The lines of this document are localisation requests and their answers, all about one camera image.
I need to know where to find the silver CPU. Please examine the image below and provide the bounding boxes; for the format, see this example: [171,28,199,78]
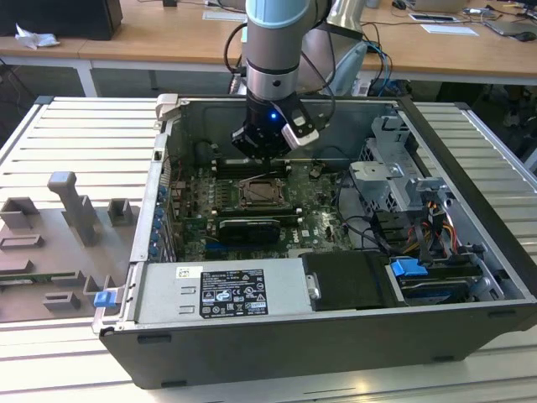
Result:
[247,184,274,202]

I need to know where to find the metal socket cover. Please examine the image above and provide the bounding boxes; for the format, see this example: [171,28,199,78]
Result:
[237,178,289,208]

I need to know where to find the black RAM slot row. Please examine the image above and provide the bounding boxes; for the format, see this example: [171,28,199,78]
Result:
[214,159,292,178]
[216,207,304,218]

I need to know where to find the CPU socket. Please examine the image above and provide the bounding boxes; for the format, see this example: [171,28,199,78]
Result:
[237,177,291,210]

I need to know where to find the black graphics card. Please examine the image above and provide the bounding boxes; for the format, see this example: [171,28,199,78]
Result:
[217,217,281,247]

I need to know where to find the pale blue teach pendant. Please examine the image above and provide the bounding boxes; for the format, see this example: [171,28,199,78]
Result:
[326,40,369,96]

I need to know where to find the green motherboard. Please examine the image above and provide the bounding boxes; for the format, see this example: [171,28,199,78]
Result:
[167,161,357,261]

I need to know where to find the metal drive cage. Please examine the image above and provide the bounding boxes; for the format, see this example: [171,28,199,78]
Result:
[347,114,459,220]

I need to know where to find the black plastic shroud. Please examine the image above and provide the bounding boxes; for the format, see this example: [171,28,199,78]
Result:
[301,250,398,312]

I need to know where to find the silver power supply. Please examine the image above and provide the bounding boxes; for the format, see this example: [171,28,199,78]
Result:
[136,258,315,325]

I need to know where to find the blue disk carrier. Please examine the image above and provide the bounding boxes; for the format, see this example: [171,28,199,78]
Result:
[388,256,430,278]

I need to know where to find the flat tablet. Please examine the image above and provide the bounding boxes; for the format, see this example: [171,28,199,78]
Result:
[409,12,459,24]

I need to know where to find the white paper sheet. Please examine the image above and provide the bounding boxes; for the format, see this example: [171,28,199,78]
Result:
[420,23,480,37]

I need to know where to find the black open PC case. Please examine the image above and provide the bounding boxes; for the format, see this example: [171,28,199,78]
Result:
[92,92,537,390]

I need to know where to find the black box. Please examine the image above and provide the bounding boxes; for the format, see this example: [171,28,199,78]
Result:
[0,0,124,41]

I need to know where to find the crumpled white paper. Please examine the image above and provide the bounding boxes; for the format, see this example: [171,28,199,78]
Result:
[14,23,60,50]

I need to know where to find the grey parts rack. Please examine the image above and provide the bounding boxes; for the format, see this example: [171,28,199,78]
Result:
[0,170,142,324]

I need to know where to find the green RAM stick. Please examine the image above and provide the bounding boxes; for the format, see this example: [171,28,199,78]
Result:
[0,272,79,284]

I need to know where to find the grey laptop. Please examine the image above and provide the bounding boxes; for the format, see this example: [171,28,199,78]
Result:
[484,18,537,42]

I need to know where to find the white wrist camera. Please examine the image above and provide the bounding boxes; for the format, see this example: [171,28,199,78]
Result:
[280,107,321,149]

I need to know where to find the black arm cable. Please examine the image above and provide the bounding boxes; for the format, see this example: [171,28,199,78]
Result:
[223,21,337,129]

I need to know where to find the black looped cable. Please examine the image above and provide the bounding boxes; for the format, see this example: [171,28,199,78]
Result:
[334,170,394,254]

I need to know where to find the blue cable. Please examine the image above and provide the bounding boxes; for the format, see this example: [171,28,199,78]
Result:
[368,39,394,98]

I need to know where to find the red yellow black wires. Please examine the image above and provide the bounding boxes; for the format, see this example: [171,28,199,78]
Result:
[413,200,459,262]

